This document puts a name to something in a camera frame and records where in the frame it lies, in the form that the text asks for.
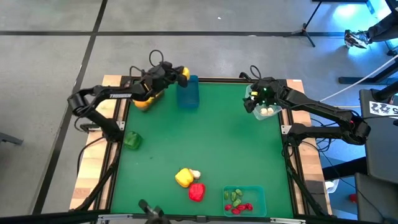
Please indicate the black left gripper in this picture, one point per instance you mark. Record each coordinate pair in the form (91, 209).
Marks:
(160, 77)

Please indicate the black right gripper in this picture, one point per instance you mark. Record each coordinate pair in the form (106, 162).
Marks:
(267, 91)

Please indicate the white garlic bulb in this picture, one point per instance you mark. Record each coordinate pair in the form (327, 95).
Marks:
(263, 111)
(270, 109)
(196, 173)

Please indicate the green bell pepper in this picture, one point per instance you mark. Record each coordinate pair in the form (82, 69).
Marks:
(133, 140)

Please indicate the small green pepper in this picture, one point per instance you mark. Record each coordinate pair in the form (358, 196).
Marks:
(237, 202)
(233, 196)
(238, 192)
(226, 195)

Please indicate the small red pepper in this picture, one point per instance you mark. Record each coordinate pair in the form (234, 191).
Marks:
(236, 211)
(228, 207)
(241, 207)
(248, 206)

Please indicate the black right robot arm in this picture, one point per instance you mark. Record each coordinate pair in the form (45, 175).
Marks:
(317, 107)

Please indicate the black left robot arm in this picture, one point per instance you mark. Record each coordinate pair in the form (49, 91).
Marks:
(121, 95)

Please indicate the clear plastic container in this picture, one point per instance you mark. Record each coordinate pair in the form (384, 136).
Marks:
(257, 113)

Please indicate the blue plastic basket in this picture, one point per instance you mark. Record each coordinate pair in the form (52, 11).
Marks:
(188, 96)

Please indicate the black rounded table fixture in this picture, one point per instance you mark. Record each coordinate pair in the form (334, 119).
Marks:
(244, 75)

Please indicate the wooden table side board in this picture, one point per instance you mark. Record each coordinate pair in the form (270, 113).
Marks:
(90, 174)
(306, 161)

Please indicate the teal translucent plastic basket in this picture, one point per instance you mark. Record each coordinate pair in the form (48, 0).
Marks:
(256, 194)

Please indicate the black tripod stand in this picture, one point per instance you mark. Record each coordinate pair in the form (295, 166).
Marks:
(303, 30)

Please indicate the red bell pepper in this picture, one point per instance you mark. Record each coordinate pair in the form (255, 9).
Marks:
(196, 192)

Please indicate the small white object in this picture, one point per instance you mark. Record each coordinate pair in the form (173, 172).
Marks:
(332, 185)

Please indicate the person's shoe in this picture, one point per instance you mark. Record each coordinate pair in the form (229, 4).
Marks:
(356, 39)

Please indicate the white numbered label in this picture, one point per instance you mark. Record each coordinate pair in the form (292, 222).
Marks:
(382, 109)

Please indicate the black equipment case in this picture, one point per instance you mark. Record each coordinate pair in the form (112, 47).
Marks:
(379, 149)

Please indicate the small red object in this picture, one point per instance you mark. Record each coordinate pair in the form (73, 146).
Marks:
(352, 198)

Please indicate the person's leg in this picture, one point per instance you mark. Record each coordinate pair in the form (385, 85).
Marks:
(384, 29)

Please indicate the black floor stand foot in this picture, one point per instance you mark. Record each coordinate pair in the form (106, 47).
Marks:
(9, 138)

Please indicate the black aluminium table frame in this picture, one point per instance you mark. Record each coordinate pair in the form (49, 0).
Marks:
(224, 80)

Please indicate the black clamp mount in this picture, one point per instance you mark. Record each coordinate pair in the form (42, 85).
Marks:
(152, 213)

